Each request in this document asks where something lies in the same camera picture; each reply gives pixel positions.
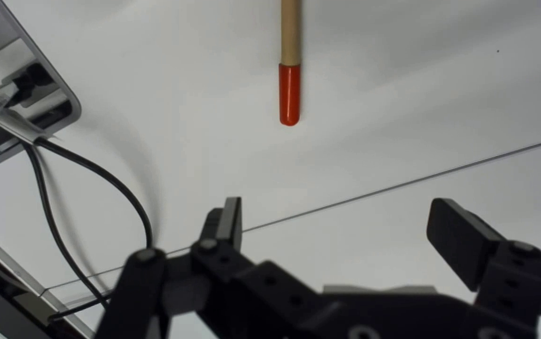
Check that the miniature wooden bat red handle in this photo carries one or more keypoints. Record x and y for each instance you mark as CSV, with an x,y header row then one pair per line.
x,y
291,63

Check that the grey desk cable port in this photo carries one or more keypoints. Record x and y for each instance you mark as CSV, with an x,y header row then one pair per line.
x,y
34,101

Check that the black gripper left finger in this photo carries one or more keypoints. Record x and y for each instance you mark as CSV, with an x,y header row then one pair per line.
x,y
221,235

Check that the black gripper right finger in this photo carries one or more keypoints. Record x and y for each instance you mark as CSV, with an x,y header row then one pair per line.
x,y
487,263

